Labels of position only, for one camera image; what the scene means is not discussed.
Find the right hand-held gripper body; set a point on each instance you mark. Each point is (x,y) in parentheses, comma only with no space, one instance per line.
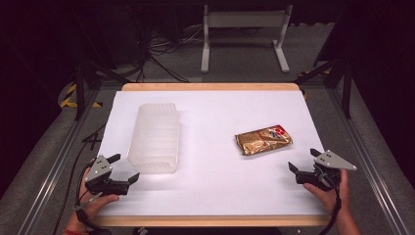
(323,171)

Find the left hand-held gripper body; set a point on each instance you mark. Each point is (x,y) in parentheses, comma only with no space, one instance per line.
(103,178)

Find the gold foil snack packet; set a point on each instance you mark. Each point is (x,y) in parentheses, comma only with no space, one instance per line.
(263,139)

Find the translucent plastic container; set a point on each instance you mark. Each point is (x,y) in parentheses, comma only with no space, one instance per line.
(154,138)

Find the person's left hand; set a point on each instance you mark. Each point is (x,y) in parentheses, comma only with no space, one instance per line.
(93,199)

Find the person's right hand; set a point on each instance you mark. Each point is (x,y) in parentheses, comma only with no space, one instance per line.
(329,196)

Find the yellow black hazard tape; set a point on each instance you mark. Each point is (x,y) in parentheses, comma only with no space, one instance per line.
(72,99)

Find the black tripod stand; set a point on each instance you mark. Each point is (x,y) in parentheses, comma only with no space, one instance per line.
(88,75)
(336,78)

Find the white paper sheet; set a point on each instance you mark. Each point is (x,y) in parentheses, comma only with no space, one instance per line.
(212,182)

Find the white metal stand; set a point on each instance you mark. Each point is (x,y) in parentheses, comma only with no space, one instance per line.
(244,36)

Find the aluminium rail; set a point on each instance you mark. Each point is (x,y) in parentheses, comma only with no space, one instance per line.
(55,166)
(368,163)

